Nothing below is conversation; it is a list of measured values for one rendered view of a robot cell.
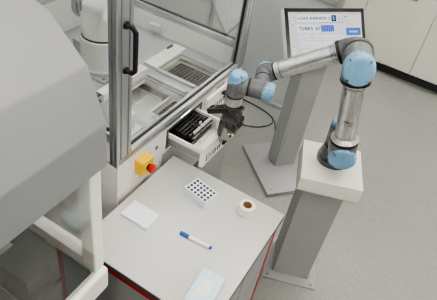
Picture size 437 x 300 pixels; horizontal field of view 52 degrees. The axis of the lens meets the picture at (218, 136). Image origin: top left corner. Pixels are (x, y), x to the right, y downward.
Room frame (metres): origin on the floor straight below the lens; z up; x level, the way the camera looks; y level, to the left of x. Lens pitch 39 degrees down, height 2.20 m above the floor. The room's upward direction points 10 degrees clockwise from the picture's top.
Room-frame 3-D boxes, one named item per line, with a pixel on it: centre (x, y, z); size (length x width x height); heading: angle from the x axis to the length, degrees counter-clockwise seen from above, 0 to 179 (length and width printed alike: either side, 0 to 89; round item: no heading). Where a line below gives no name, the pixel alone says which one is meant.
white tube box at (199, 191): (1.33, 0.03, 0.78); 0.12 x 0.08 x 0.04; 55
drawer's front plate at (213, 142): (1.58, 0.00, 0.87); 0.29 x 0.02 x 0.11; 156
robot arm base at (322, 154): (1.65, -0.55, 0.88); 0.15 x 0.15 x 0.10
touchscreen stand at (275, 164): (2.45, -0.50, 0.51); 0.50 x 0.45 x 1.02; 24
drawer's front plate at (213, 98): (1.94, 0.03, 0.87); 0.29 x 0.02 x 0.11; 156
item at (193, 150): (1.66, 0.19, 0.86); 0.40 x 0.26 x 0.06; 66
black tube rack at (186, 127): (1.66, 0.18, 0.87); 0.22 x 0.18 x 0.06; 66
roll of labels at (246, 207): (1.29, -0.17, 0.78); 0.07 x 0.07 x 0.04
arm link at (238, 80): (1.56, -0.04, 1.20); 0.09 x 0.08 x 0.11; 85
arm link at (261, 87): (1.57, -0.14, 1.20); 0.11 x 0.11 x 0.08; 85
